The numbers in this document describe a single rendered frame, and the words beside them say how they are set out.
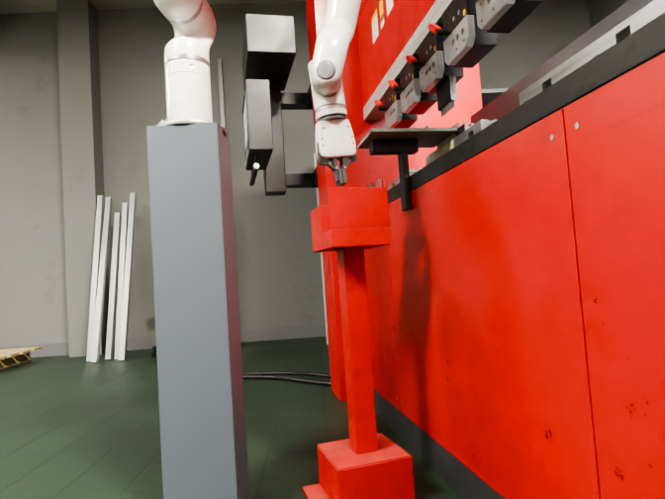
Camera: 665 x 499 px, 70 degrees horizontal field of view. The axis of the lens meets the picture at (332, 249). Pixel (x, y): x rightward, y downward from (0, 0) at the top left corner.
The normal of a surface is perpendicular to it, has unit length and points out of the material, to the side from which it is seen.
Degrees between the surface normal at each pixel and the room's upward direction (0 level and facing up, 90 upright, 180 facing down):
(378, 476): 90
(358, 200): 90
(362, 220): 90
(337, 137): 92
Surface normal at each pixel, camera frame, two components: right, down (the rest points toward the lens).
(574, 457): -0.98, 0.06
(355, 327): 0.29, -0.07
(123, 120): 0.04, -0.06
